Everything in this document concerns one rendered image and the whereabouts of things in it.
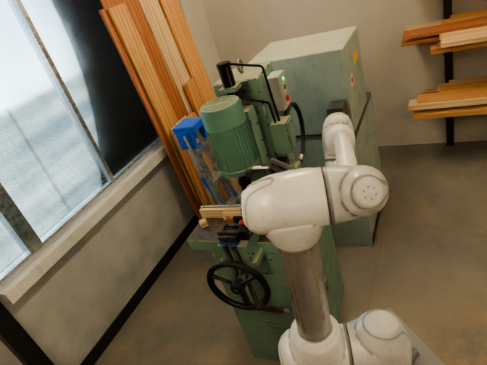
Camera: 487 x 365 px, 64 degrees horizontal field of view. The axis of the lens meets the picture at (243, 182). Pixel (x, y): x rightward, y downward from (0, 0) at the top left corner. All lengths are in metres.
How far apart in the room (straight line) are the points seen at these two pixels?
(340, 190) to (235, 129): 0.83
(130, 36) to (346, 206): 2.43
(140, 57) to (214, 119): 1.57
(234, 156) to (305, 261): 0.76
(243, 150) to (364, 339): 0.84
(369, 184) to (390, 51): 2.99
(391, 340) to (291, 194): 0.60
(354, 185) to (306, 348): 0.59
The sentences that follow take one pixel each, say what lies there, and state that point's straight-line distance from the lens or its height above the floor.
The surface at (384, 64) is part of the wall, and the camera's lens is 3.79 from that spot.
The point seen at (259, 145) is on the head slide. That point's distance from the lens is 1.76.
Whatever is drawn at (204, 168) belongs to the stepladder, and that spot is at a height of 0.86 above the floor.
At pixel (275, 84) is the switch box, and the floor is 1.45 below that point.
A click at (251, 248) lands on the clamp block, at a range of 1.70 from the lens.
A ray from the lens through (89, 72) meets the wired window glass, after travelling 2.97.
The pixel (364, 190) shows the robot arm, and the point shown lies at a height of 1.53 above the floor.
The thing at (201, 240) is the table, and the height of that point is 0.90.
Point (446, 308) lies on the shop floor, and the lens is 2.58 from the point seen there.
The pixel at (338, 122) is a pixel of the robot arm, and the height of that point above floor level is 1.40.
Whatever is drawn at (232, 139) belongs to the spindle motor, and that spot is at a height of 1.37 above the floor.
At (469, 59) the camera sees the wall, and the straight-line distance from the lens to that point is 3.78.
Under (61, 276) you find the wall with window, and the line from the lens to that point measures 2.69.
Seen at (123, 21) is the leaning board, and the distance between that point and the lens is 3.02.
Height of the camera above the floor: 1.98
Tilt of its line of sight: 29 degrees down
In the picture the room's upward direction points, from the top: 18 degrees counter-clockwise
